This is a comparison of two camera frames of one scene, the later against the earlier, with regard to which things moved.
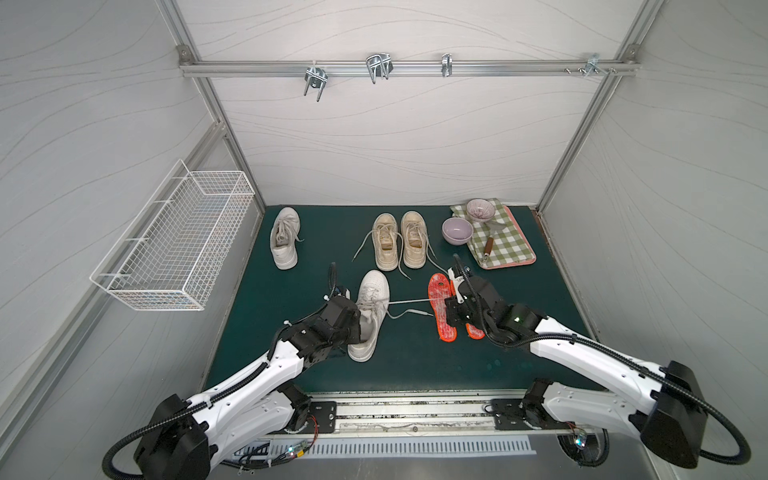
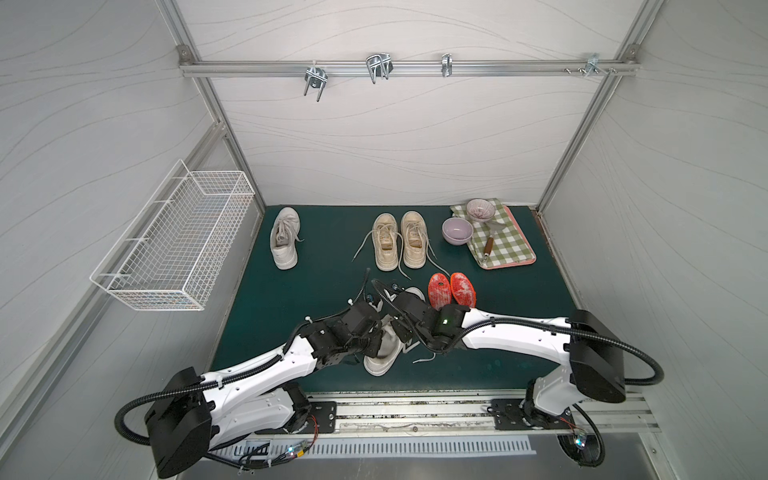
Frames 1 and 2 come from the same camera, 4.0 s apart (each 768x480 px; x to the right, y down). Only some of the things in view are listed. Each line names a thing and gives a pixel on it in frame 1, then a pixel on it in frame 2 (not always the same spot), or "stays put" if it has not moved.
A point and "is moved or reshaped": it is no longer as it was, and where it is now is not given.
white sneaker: (284, 238) stays put
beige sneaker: (385, 241) stays put
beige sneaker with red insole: (414, 239) stays put
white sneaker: (372, 301) is moved or reshaped
